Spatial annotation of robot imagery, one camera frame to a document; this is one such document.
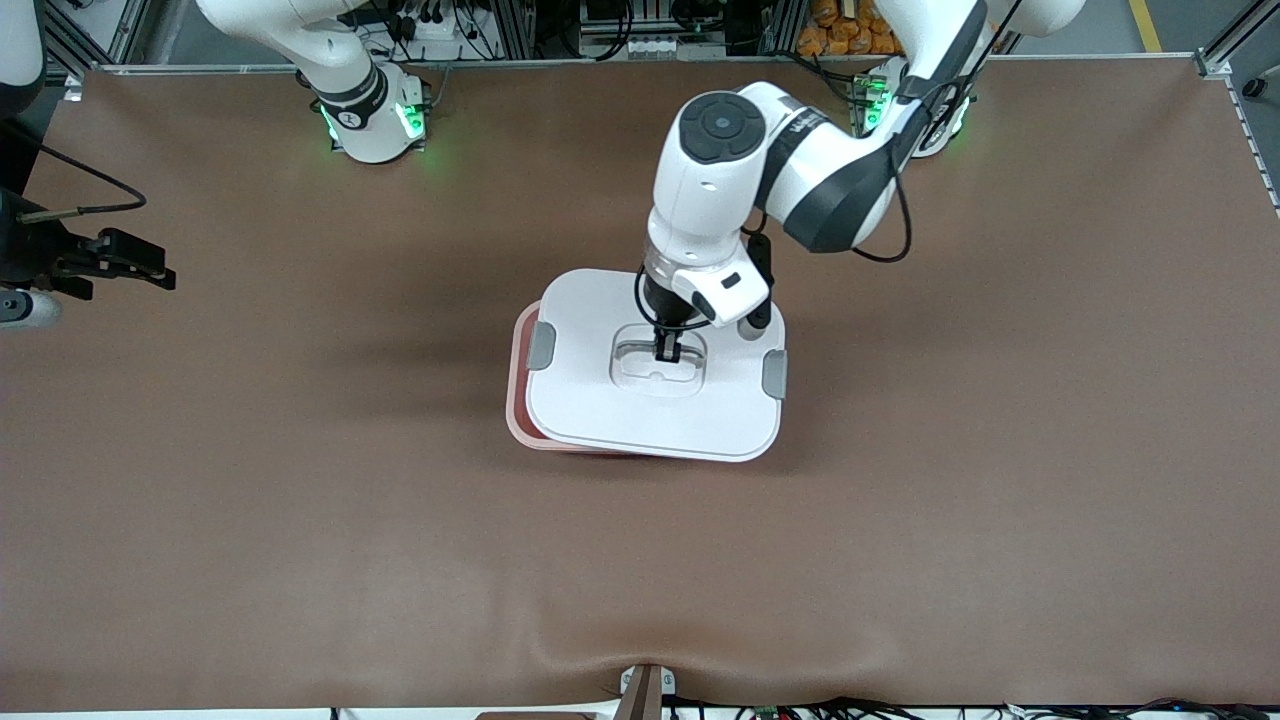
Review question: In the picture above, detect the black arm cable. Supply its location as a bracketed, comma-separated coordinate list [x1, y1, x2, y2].
[635, 60, 1001, 336]
[0, 120, 148, 219]

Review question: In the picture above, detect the white plastic box lid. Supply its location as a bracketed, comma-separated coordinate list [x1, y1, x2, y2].
[525, 268, 788, 464]

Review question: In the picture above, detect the aluminium frame post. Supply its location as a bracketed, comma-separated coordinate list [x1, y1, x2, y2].
[1195, 0, 1280, 79]

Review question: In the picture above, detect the pink plastic storage box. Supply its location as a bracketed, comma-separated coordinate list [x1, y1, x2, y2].
[505, 300, 641, 458]

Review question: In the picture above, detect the brown table mat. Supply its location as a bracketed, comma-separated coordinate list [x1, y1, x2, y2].
[0, 55, 1280, 713]

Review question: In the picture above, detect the wooden clamp block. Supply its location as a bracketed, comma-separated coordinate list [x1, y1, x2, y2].
[618, 663, 677, 720]

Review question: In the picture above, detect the clear plastic lid handle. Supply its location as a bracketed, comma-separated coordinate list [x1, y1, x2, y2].
[608, 323, 709, 398]

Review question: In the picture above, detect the white power strip with plugs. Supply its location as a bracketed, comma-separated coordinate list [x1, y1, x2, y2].
[350, 0, 471, 61]

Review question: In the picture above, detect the orange snack bag pile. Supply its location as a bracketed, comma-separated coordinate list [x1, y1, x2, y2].
[797, 0, 901, 58]

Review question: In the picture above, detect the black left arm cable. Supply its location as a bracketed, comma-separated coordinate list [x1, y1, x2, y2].
[635, 60, 1001, 336]

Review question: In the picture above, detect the aluminium table edge rail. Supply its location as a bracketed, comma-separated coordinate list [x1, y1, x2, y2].
[65, 56, 801, 79]

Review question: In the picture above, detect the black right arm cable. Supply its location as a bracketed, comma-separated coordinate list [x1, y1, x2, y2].
[0, 120, 148, 219]

